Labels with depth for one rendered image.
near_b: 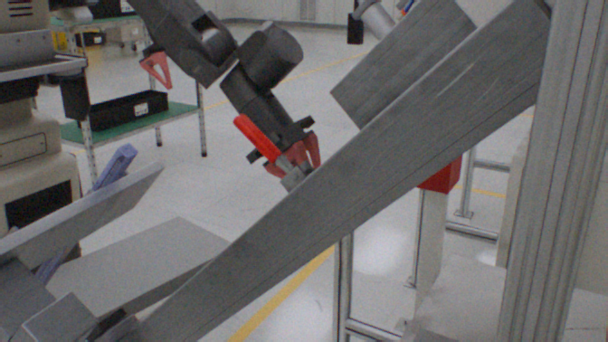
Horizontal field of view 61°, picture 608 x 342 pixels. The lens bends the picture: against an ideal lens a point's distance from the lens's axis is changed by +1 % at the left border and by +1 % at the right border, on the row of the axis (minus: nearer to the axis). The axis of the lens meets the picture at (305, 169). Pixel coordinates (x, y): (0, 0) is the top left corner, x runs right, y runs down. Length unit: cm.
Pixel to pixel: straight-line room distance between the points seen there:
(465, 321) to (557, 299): 68
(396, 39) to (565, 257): 20
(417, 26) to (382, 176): 12
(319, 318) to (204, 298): 143
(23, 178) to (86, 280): 28
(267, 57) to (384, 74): 26
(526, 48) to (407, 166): 12
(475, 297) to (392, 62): 76
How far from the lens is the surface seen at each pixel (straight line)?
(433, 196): 159
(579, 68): 32
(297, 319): 201
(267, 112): 70
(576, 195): 34
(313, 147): 71
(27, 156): 137
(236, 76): 71
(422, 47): 42
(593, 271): 207
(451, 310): 107
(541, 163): 34
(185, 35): 71
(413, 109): 39
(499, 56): 37
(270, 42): 66
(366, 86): 45
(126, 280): 122
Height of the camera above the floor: 125
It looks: 22 degrees down
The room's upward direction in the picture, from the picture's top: straight up
